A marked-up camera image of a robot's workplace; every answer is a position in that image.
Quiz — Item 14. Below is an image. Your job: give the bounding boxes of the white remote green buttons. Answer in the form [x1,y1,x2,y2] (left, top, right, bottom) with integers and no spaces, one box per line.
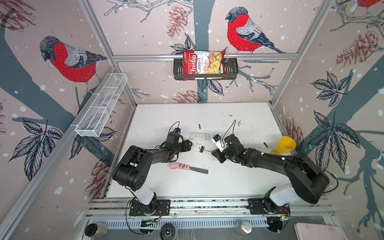
[191,141,205,153]

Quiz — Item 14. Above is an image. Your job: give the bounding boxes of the white remote grey buttons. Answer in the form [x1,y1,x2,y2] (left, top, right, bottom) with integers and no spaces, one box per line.
[190,133,211,141]

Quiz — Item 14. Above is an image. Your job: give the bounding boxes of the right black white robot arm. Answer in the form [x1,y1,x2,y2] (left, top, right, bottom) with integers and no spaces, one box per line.
[212,134,330,211]

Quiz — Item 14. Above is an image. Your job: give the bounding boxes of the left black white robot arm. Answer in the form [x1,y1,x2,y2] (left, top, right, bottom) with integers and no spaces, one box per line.
[112,132,193,207]

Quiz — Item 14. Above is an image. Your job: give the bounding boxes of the yellow plastic cup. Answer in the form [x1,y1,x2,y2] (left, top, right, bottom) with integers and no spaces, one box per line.
[270,136,297,155]

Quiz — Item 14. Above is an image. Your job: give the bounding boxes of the silver round cap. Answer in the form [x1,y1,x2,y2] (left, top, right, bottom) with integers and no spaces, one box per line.
[235,221,252,236]

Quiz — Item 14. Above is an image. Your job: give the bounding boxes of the red cassava chips bag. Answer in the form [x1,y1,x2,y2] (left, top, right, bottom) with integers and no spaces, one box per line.
[183,50,227,75]

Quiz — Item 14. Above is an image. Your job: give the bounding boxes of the black round speaker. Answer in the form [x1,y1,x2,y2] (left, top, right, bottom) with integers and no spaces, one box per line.
[160,223,179,240]

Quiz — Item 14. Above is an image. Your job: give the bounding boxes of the pink pad corner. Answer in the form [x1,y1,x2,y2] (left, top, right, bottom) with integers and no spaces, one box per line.
[294,223,349,240]

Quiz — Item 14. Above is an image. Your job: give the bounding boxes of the black grey cylinder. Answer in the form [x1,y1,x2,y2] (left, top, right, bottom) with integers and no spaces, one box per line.
[84,223,108,238]

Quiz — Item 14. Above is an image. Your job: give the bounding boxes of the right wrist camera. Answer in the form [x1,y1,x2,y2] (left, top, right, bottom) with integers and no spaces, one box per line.
[212,137,226,152]

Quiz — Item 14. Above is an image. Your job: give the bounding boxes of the pink handled scraper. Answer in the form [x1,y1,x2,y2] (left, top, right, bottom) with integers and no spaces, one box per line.
[169,162,209,174]

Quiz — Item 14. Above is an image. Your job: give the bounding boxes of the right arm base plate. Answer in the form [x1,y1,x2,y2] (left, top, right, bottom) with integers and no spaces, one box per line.
[247,199,291,215]

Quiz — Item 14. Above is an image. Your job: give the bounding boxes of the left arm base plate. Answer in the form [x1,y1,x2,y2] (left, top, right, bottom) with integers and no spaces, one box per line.
[128,199,171,217]

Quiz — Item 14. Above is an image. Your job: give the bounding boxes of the black wall basket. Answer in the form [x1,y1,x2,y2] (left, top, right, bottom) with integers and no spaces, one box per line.
[173,58,239,81]

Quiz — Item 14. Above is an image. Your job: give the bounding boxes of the white wire mesh shelf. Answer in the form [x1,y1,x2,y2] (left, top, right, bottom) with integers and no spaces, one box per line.
[75,73,128,138]

